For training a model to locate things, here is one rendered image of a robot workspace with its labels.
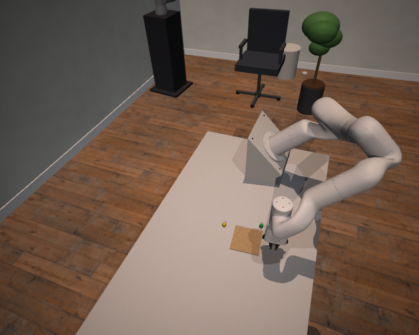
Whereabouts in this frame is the tan cork mat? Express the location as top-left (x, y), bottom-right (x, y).
top-left (230, 226), bottom-right (262, 255)

